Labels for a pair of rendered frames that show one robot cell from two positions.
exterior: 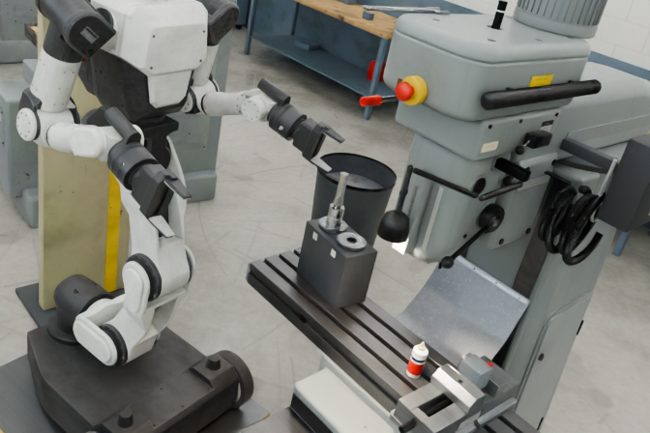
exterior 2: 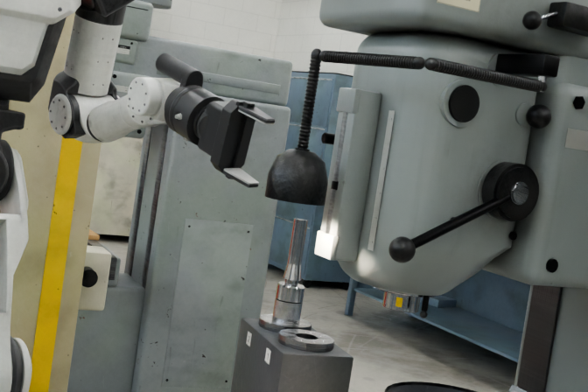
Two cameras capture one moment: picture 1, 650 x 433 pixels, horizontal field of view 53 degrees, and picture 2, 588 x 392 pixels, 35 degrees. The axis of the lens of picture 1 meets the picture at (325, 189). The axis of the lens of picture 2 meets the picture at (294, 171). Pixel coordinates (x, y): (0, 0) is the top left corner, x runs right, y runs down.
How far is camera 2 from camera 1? 0.86 m
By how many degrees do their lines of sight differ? 29
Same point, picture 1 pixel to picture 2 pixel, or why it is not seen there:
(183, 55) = not seen: outside the picture
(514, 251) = not seen: outside the picture
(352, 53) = (504, 311)
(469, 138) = not seen: outside the picture
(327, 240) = (262, 335)
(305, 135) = (213, 123)
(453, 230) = (421, 198)
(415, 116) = not seen: outside the picture
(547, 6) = not seen: outside the picture
